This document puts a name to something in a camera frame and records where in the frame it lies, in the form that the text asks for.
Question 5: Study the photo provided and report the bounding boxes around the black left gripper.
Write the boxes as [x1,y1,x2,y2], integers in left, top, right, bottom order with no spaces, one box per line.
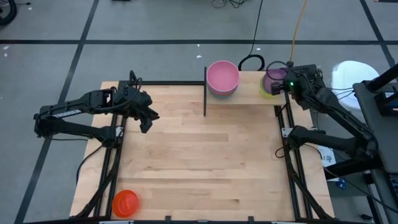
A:
[113,83,161,134]

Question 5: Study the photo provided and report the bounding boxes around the orange translucent bowl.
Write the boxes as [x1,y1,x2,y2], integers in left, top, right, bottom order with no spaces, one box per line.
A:
[111,189,140,218]

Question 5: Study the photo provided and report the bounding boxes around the blue bowl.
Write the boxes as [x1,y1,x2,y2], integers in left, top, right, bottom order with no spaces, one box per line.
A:
[207,82,240,96]

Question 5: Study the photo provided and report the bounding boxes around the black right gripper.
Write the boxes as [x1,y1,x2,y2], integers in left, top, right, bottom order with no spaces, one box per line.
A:
[270,67,313,103]

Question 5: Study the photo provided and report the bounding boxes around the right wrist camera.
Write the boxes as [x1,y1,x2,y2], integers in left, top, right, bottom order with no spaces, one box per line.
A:
[283,77,302,94]

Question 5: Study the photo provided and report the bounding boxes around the black aluminium rig frame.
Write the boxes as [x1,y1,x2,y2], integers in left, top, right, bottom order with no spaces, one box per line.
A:
[74,80,335,224]

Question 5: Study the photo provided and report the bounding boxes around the purple translucent bowl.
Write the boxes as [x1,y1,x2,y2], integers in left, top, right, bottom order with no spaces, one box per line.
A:
[262,67,289,96]

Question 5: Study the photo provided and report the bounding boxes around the white paper sign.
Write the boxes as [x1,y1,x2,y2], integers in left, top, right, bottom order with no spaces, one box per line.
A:
[317,145,337,182]

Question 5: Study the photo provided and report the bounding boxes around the black wheel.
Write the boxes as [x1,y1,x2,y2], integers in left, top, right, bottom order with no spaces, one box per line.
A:
[0,0,18,27]

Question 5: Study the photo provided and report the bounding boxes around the white round bin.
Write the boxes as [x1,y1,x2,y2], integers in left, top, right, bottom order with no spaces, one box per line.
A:
[330,60,381,110]

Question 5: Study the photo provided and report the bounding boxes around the yellow cable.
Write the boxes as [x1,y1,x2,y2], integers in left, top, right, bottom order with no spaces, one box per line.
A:
[288,0,309,68]

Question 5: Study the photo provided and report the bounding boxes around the wooden shelf black metal frame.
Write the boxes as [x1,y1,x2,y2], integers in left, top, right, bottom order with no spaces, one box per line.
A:
[203,66,287,118]

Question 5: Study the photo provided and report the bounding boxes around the pink bowl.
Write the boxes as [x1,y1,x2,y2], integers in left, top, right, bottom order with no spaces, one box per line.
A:
[206,60,241,94]

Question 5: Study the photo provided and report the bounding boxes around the coral red bowl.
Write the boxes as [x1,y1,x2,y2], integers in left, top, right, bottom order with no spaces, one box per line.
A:
[208,83,239,97]

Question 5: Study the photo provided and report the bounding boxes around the teal bowl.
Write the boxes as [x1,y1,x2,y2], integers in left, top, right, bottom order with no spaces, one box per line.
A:
[208,85,239,100]

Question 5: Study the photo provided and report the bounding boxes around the tangled black cables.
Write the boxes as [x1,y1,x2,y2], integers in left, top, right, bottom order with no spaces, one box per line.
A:
[211,0,249,9]

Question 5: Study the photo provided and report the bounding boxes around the black coiled cable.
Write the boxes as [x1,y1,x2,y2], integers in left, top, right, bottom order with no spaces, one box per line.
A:
[237,0,266,73]

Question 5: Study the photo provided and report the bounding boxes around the yellow bowl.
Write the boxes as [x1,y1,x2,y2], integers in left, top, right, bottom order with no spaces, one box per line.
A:
[259,77,284,100]

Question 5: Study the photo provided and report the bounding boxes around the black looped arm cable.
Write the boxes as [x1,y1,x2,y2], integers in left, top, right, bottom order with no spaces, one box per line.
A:
[129,70,144,94]

